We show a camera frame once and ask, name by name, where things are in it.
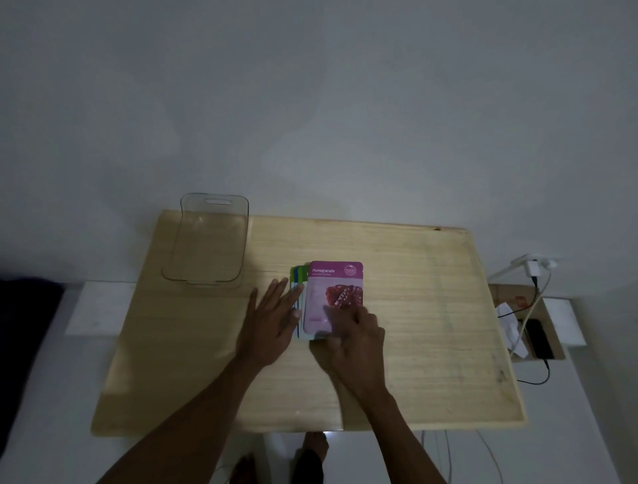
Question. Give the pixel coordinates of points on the person's right thumb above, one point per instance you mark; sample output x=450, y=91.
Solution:
x=323, y=342

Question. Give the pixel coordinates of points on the person's foot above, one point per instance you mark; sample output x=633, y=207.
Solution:
x=311, y=456
x=244, y=471

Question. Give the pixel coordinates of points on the white charger plug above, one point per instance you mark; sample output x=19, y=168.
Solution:
x=531, y=268

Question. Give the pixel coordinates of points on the person's left little finger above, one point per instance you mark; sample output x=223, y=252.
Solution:
x=252, y=304

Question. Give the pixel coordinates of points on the dark bedding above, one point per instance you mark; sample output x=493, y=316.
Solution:
x=25, y=344

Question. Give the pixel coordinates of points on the person's left thumb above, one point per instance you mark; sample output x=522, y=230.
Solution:
x=295, y=319

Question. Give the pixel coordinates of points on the person's left foot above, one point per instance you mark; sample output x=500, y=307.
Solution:
x=244, y=471

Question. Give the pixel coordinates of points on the white crumpled paper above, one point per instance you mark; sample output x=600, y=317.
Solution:
x=511, y=326

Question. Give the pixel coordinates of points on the purple face mask packet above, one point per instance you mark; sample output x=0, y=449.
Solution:
x=335, y=284

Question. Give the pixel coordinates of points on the brown cardboard box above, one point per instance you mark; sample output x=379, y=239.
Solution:
x=513, y=294

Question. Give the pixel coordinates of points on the green face mask packet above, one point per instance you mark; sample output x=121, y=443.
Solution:
x=293, y=275

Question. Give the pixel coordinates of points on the person's left forearm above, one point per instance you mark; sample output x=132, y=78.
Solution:
x=199, y=424

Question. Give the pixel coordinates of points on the person's left middle finger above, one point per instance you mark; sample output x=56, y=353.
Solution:
x=279, y=296

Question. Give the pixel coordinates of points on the person's left hand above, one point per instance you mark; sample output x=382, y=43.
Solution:
x=261, y=334

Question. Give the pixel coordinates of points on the blue face mask packet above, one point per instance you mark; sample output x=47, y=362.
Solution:
x=300, y=275

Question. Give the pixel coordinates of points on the person's right hand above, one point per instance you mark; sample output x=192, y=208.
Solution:
x=356, y=354

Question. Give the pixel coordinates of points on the person's right foot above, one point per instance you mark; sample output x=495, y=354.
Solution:
x=311, y=456

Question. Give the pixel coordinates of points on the person's right forearm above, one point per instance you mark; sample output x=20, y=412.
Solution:
x=398, y=439

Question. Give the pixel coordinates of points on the clear plastic tray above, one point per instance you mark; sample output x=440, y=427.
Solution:
x=209, y=244

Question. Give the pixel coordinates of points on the black phone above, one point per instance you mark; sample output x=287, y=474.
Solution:
x=539, y=339

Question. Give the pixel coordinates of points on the white wall socket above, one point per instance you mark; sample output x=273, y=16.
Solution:
x=541, y=260

